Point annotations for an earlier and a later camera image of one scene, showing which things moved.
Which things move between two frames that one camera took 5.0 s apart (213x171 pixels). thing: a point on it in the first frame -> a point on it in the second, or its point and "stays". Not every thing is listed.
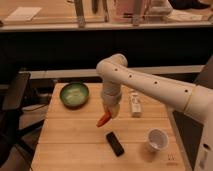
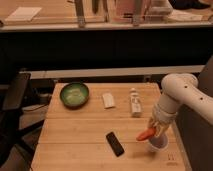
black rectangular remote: x=115 y=144 stays
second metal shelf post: x=137 y=13 stays
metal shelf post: x=80 y=13 stays
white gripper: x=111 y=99 -> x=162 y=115
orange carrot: x=105 y=119 -> x=146 y=134
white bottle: x=135 y=106 stays
